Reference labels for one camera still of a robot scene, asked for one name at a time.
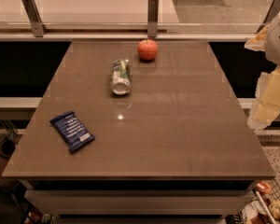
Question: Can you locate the white drawer under table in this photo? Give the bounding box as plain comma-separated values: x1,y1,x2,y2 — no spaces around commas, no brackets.
25,190,254,216

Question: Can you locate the dark round bin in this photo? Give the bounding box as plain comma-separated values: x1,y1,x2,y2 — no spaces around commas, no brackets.
0,139,15,160

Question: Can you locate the blue snack bar wrapper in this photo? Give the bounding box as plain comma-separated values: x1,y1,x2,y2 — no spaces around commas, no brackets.
49,111,95,152

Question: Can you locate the green soda can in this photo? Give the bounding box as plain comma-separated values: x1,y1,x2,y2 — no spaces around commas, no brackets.
110,59,132,95

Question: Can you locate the metal railing bracket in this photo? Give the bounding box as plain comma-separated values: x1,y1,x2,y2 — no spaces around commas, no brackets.
147,0,159,37
258,0,280,32
21,0,47,37

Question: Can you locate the middle metal railing bracket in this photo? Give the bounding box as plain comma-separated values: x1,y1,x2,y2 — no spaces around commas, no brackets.
147,0,159,37

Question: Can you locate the right metal railing bracket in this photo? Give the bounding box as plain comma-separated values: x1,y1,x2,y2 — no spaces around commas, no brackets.
258,0,280,32

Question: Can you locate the left metal railing bracket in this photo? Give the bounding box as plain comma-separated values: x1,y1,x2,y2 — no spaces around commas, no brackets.
21,0,47,37

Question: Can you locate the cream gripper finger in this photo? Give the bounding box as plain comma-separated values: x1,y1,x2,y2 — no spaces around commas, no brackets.
247,65,280,130
245,25,270,51

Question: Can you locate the red apple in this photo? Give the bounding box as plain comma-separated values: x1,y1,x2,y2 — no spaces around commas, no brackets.
137,39,158,61

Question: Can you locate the wire basket with snacks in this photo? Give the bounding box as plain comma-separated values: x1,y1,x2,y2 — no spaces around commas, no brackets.
235,180,280,224

